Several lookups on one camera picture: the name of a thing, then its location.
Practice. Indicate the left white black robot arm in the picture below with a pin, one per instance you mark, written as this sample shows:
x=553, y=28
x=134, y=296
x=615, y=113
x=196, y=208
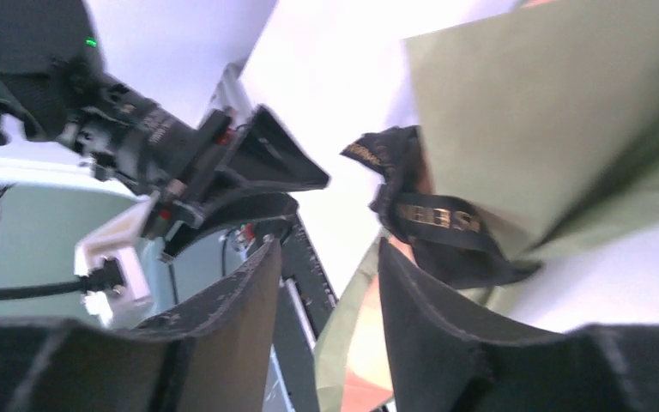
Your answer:
x=35, y=35

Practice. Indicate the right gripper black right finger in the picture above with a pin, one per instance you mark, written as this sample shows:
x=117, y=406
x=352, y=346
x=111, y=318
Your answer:
x=447, y=353

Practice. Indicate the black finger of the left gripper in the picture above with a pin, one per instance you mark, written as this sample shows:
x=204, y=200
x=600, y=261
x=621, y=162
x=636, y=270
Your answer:
x=263, y=156
x=267, y=213

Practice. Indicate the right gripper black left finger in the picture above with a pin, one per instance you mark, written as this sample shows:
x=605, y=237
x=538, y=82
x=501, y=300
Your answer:
x=209, y=353

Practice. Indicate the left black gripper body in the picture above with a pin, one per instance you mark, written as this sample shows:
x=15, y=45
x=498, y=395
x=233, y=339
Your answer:
x=133, y=139

